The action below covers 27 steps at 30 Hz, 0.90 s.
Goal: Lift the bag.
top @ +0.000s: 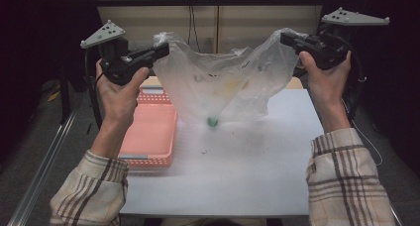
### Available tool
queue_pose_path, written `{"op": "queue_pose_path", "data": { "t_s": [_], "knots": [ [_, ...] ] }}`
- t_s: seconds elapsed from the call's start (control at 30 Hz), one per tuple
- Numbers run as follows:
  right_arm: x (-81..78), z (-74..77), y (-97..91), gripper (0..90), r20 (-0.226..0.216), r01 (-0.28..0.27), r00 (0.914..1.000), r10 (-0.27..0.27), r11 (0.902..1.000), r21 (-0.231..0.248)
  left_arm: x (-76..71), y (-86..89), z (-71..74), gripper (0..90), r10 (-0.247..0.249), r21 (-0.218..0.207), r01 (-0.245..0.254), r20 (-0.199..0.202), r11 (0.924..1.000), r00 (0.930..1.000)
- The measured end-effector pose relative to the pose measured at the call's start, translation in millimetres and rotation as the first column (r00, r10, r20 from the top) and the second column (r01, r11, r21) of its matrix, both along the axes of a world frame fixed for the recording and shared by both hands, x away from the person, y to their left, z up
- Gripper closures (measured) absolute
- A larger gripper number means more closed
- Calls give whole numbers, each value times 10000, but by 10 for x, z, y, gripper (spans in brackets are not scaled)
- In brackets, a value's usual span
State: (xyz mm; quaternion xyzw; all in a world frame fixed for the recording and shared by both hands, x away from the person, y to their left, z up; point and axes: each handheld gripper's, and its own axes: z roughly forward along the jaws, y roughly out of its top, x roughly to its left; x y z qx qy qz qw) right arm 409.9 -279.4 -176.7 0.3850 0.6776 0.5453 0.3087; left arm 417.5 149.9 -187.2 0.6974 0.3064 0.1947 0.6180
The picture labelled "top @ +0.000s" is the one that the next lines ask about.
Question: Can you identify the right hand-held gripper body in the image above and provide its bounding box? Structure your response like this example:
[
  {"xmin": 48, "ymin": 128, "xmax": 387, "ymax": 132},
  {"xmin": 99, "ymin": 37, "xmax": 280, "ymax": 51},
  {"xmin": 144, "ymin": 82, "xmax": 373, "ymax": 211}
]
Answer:
[{"xmin": 298, "ymin": 7, "xmax": 390, "ymax": 71}]

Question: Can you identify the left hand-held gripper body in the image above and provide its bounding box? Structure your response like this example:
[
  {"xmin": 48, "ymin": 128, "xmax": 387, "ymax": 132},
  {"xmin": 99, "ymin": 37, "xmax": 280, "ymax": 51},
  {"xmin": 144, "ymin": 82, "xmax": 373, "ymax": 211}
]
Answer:
[{"xmin": 80, "ymin": 20, "xmax": 155, "ymax": 86}]

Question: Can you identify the clear plastic bag yellow smiley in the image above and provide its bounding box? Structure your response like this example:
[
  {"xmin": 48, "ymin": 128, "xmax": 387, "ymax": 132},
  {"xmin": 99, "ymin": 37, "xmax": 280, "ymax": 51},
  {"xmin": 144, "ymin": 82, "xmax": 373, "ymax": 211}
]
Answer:
[{"xmin": 152, "ymin": 27, "xmax": 306, "ymax": 129}]

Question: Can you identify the pink plastic basket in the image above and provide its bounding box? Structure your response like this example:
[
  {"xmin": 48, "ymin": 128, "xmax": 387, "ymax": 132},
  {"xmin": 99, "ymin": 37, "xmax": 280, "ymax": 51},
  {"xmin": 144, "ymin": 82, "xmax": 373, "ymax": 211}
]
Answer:
[{"xmin": 118, "ymin": 83, "xmax": 179, "ymax": 170}]

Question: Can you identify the person's right hand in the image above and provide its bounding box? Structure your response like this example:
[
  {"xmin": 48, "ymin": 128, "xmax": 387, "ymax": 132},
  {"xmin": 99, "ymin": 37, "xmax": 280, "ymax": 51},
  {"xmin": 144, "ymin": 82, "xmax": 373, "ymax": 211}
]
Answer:
[{"xmin": 298, "ymin": 51, "xmax": 353, "ymax": 111}]

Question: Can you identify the person's left hand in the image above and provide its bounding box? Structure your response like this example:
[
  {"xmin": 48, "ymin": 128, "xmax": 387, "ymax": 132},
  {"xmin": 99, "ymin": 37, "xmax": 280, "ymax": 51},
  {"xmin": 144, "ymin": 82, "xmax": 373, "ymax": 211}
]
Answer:
[{"xmin": 95, "ymin": 60, "xmax": 151, "ymax": 130}]

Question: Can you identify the black metal stand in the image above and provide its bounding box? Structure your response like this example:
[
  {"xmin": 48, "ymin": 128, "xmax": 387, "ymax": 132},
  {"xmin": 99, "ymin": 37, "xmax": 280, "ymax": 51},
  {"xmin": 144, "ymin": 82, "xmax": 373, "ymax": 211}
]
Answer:
[{"xmin": 58, "ymin": 65, "xmax": 73, "ymax": 125}]

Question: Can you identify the yellow floor tape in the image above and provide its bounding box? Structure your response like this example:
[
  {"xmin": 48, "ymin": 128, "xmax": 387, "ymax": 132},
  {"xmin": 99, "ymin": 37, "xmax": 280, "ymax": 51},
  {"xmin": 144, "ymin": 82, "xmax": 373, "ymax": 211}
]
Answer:
[{"xmin": 47, "ymin": 89, "xmax": 62, "ymax": 103}]

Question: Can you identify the black curtain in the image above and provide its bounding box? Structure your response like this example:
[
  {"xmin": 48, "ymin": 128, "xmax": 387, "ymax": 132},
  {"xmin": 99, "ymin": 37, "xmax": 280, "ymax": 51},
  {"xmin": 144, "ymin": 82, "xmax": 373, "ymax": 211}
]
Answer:
[
  {"xmin": 316, "ymin": 0, "xmax": 420, "ymax": 174},
  {"xmin": 0, "ymin": 0, "xmax": 110, "ymax": 88}
]

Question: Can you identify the black horizontal bar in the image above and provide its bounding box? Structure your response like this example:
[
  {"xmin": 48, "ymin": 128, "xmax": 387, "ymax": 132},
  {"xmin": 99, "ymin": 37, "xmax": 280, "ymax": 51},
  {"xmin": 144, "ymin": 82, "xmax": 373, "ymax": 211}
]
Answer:
[{"xmin": 93, "ymin": 0, "xmax": 328, "ymax": 8}]

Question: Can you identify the white table board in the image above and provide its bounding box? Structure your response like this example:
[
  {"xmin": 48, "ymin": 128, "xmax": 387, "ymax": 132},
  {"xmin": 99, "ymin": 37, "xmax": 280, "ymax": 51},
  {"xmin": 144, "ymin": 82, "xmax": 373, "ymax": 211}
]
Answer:
[{"xmin": 120, "ymin": 86, "xmax": 326, "ymax": 217}]

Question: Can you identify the right hand-held gripper black cable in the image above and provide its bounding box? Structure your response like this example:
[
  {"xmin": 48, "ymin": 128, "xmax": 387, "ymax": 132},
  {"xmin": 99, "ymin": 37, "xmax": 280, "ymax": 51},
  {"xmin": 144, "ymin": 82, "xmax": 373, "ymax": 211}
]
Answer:
[{"xmin": 341, "ymin": 42, "xmax": 368, "ymax": 121}]

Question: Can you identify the hand-held gripper black cable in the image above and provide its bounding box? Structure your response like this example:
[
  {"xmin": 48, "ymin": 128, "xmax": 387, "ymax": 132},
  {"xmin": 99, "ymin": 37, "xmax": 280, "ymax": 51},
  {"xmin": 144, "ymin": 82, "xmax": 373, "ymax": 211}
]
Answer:
[
  {"xmin": 84, "ymin": 48, "xmax": 104, "ymax": 130},
  {"xmin": 341, "ymin": 42, "xmax": 368, "ymax": 121}
]

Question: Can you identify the black hanging wall cable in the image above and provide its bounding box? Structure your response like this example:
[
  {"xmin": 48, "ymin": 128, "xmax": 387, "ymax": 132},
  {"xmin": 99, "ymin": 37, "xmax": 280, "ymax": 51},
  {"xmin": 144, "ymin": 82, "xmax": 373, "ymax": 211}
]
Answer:
[
  {"xmin": 191, "ymin": 4, "xmax": 202, "ymax": 54},
  {"xmin": 186, "ymin": 4, "xmax": 193, "ymax": 47}
]

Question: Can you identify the left hand-held gripper black cable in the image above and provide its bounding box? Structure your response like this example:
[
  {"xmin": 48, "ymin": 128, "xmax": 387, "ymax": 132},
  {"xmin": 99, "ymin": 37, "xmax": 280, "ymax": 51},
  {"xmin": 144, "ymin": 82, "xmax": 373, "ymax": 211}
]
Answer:
[{"xmin": 84, "ymin": 48, "xmax": 104, "ymax": 130}]

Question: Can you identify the white floor cable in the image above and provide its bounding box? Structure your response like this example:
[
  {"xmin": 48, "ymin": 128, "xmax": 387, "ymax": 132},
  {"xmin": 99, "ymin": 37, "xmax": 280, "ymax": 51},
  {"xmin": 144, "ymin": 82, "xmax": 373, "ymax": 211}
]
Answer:
[{"xmin": 351, "ymin": 120, "xmax": 384, "ymax": 168}]

